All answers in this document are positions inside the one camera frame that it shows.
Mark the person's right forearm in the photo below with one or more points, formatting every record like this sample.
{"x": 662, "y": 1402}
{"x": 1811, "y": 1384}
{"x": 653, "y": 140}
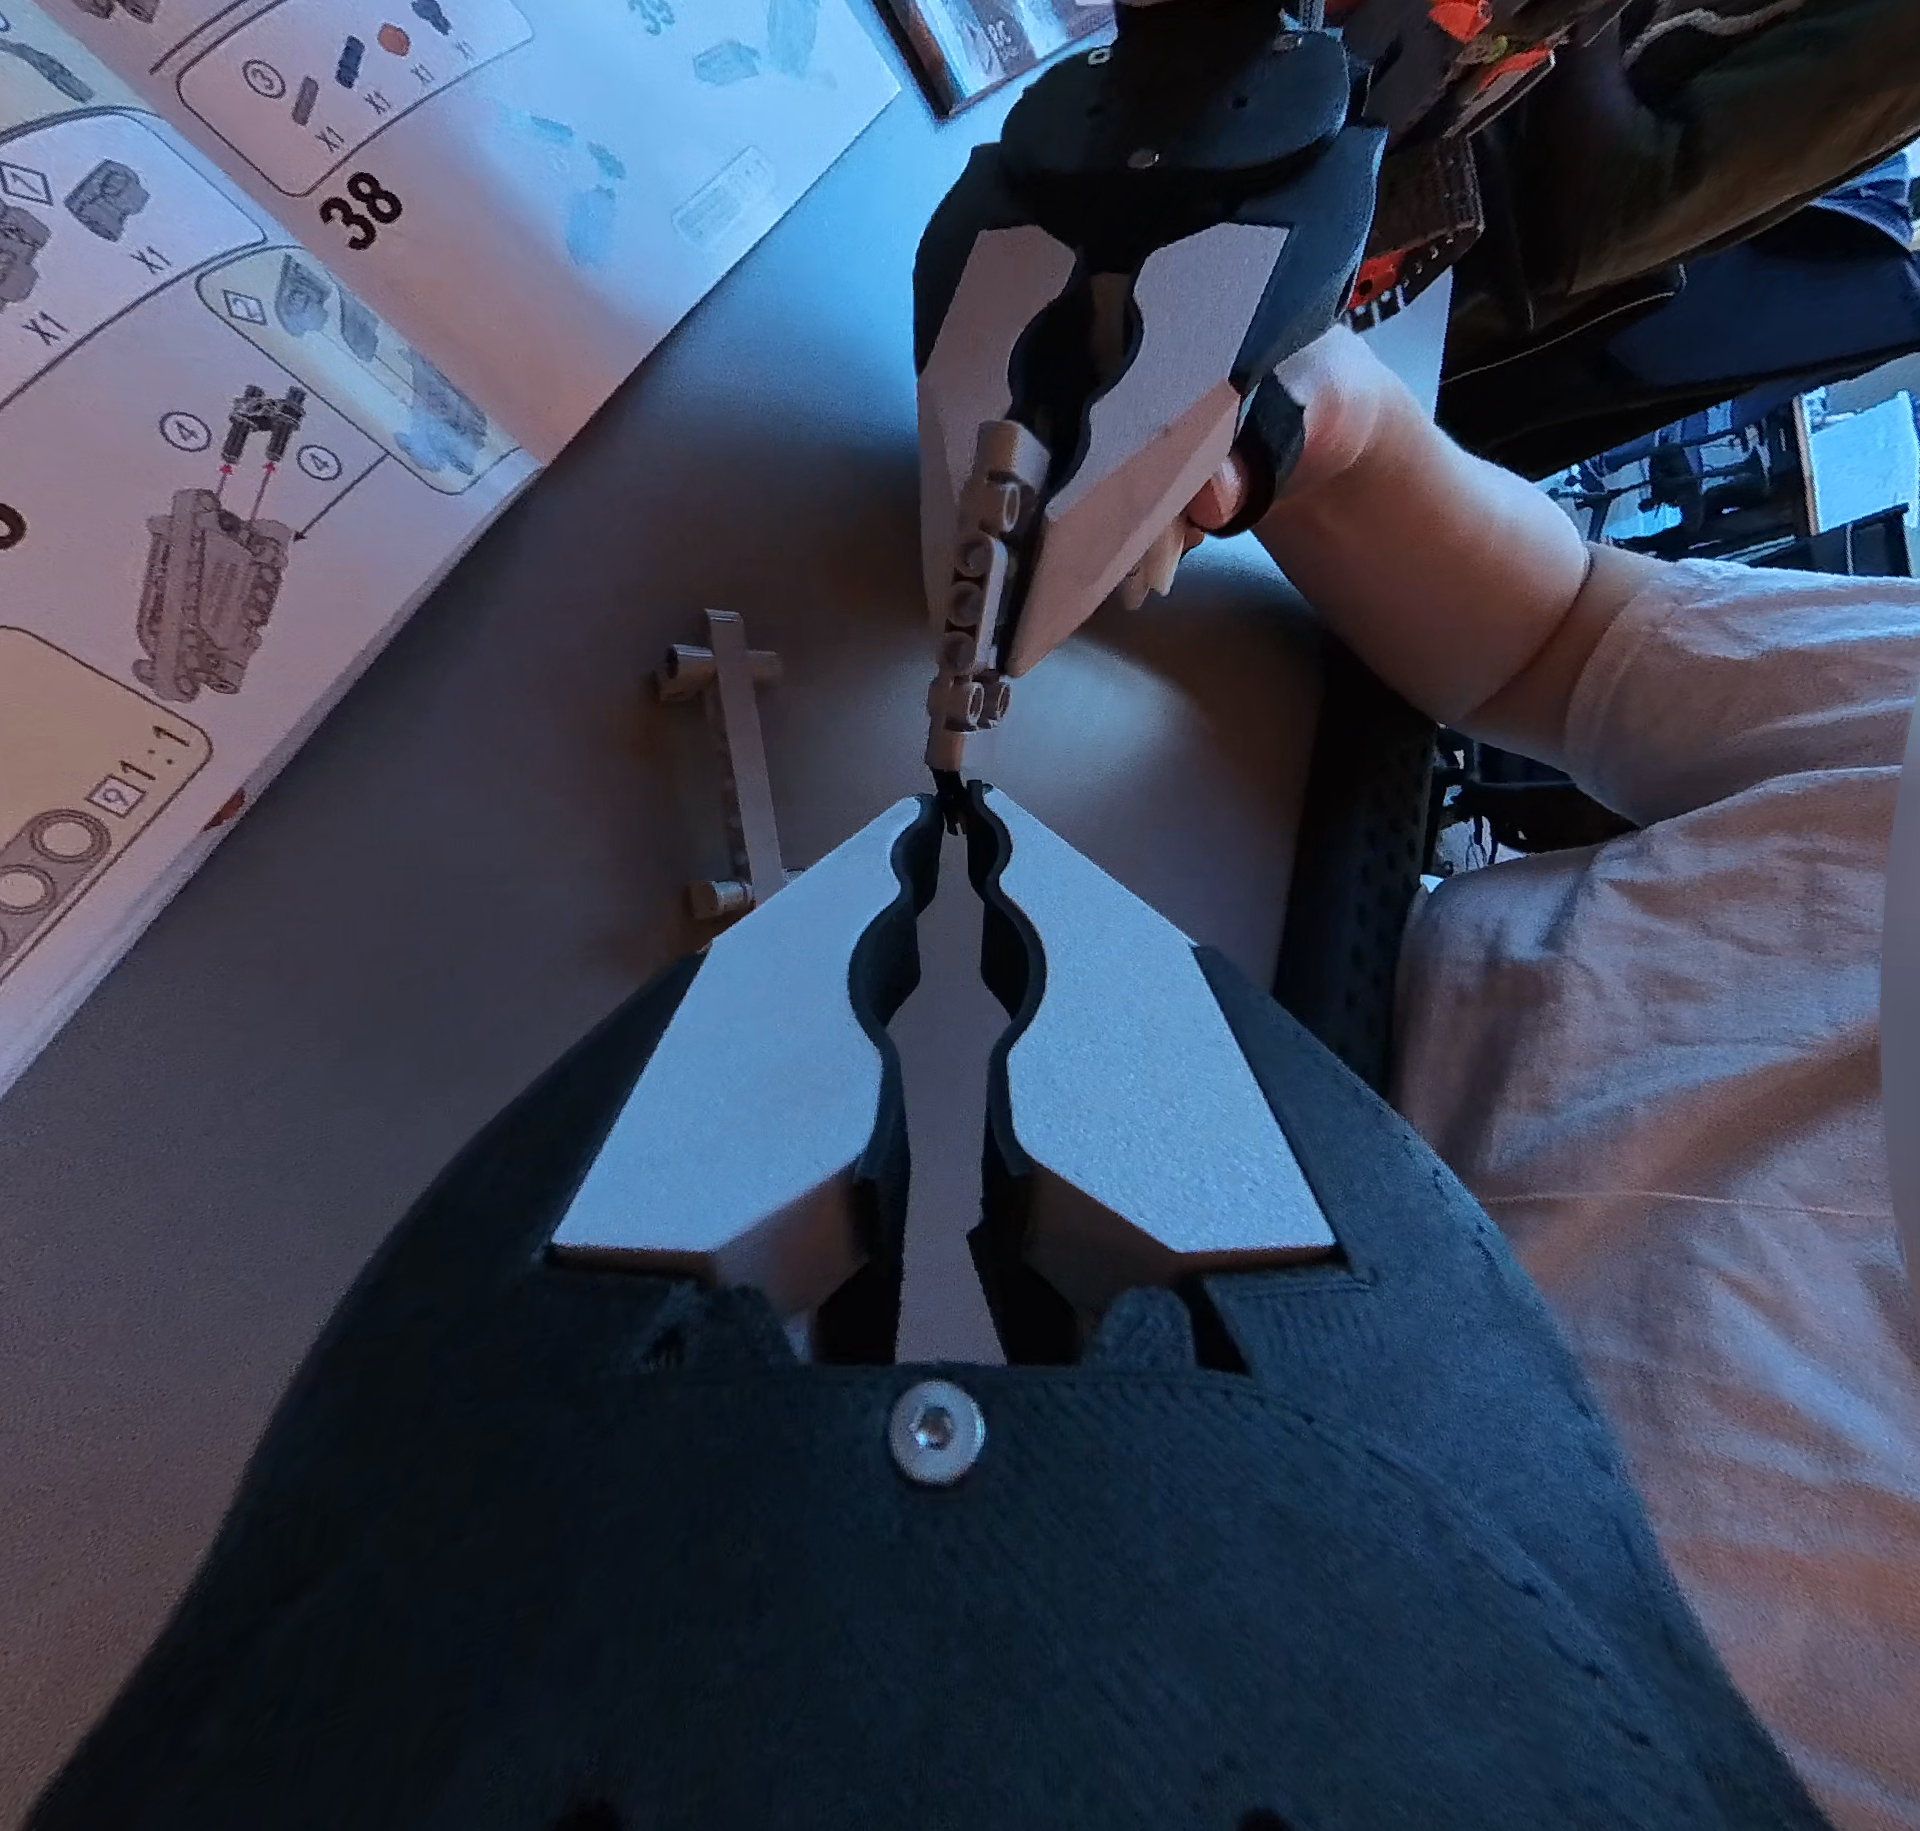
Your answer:
{"x": 1455, "y": 601}

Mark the person's right hand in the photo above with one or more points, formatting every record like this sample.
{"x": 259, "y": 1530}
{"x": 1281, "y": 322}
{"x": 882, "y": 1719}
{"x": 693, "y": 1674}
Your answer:
{"x": 1357, "y": 420}

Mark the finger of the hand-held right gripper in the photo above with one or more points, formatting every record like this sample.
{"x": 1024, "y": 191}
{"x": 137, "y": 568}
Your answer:
{"x": 976, "y": 345}
{"x": 1171, "y": 390}

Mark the person's white shirt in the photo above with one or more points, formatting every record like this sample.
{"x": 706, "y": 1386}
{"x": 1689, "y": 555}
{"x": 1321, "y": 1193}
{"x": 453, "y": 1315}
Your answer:
{"x": 1681, "y": 1186}

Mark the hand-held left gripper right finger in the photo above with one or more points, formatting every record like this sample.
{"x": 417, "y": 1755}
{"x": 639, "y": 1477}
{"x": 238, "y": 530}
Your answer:
{"x": 1155, "y": 1096}

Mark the black connector pin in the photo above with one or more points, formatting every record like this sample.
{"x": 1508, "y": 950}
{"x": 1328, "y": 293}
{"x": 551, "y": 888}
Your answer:
{"x": 948, "y": 795}

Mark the grey building frame piece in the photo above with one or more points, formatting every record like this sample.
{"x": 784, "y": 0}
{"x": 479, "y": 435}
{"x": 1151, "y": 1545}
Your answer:
{"x": 982, "y": 570}

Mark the blue toy kit box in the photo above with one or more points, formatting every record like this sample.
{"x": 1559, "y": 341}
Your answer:
{"x": 976, "y": 0}

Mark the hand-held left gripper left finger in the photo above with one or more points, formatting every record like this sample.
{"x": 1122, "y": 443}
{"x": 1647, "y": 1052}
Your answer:
{"x": 736, "y": 1096}

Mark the open instruction booklet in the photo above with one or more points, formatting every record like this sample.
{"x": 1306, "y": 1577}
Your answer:
{"x": 631, "y": 255}

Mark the black perforated panel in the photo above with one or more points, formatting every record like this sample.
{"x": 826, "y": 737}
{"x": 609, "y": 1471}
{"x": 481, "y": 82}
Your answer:
{"x": 1357, "y": 901}

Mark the grey long cross beam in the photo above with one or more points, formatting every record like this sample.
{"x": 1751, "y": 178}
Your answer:
{"x": 742, "y": 751}

